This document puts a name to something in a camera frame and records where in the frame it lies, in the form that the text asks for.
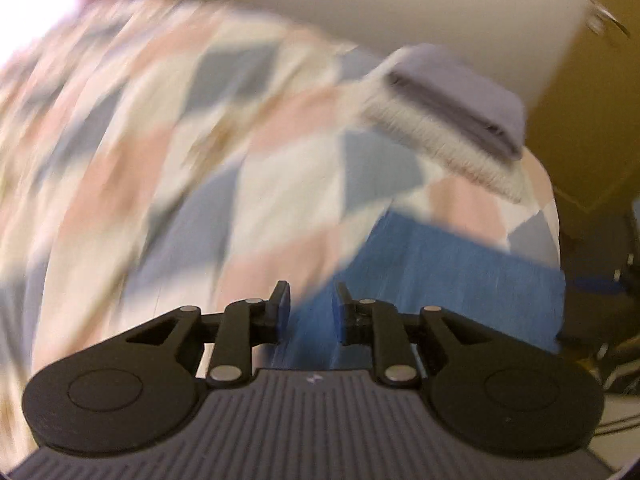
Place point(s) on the folded white knitted cloth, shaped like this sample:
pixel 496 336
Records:
pixel 430 135

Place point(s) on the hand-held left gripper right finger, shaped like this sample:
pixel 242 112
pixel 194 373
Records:
pixel 340 312

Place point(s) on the blue jeans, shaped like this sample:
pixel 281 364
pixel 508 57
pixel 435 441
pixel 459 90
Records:
pixel 440 270

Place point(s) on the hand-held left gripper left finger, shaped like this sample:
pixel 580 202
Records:
pixel 284 305

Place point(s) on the dark furniture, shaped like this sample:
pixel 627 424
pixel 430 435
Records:
pixel 600 260

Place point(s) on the patchwork patterned blanket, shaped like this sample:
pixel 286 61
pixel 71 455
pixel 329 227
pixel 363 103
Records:
pixel 175 160

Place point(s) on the folded grey cloth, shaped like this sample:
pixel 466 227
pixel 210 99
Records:
pixel 465 95

